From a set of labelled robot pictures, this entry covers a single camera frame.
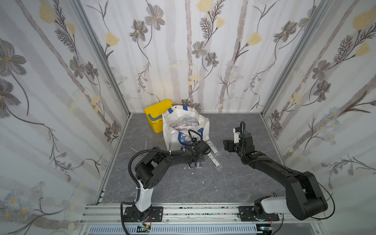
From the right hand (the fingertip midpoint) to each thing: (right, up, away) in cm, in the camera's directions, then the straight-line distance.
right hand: (230, 139), depth 89 cm
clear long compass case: (-28, +10, +7) cm, 30 cm away
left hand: (-18, -12, +6) cm, 22 cm away
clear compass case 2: (-10, -7, +9) cm, 15 cm away
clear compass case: (-10, -15, +3) cm, 18 cm away
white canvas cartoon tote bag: (-34, 0, +3) cm, 34 cm away
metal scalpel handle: (-56, -6, +12) cm, 58 cm away
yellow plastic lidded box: (-50, +16, +10) cm, 53 cm away
